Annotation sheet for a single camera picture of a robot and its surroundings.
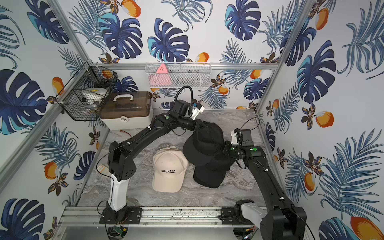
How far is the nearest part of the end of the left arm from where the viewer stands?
67 centimetres

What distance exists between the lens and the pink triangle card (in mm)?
898

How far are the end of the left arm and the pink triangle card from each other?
278 mm

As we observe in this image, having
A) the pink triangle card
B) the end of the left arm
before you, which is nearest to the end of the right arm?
the end of the left arm

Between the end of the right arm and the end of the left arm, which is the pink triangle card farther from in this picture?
the end of the right arm
